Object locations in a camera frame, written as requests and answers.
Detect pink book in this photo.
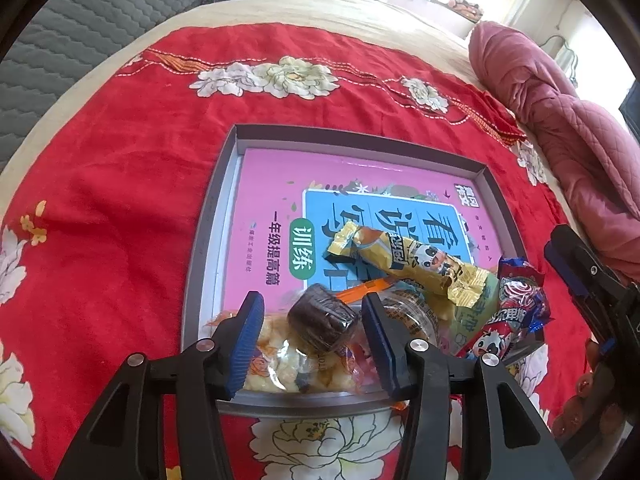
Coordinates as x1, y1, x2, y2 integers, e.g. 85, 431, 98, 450
220, 147, 516, 341

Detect yellow cow print snack stick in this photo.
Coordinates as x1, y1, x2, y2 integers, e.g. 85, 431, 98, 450
322, 222, 496, 308

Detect green pastry packet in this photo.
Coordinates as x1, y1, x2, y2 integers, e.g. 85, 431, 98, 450
425, 275, 501, 356

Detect grey shallow cardboard box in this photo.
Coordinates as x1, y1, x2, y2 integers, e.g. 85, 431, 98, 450
181, 122, 528, 418

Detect chocolate cake packet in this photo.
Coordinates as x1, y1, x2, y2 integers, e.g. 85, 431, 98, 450
287, 284, 362, 356

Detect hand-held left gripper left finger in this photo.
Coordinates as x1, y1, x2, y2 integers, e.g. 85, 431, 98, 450
52, 290, 266, 480

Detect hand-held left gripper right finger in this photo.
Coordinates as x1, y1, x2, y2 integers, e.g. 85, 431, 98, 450
361, 292, 576, 480

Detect pink quilt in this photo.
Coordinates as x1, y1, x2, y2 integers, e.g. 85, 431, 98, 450
467, 21, 640, 286

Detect white wall radiator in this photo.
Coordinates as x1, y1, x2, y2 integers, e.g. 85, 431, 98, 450
550, 35, 581, 81

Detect puffed rice cracker packet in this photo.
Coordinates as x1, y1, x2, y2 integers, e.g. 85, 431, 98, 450
212, 310, 366, 395

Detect person's right hand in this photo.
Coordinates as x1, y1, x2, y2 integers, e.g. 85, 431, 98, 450
550, 339, 631, 438

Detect black television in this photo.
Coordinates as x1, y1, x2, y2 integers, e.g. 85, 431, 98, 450
619, 85, 640, 141

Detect red floral blanket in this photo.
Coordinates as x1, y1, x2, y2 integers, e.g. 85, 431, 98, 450
0, 22, 596, 480

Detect red cow print candy packet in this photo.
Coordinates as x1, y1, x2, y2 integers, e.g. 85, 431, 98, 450
460, 256, 551, 361

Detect orange clear snack packet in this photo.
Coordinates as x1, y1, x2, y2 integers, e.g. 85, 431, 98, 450
335, 280, 441, 361

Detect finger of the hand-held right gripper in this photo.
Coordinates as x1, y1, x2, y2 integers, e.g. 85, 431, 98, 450
550, 224, 640, 291
544, 240, 621, 341

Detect grey quilted headboard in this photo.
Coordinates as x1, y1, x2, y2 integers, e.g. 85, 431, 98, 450
0, 0, 246, 171

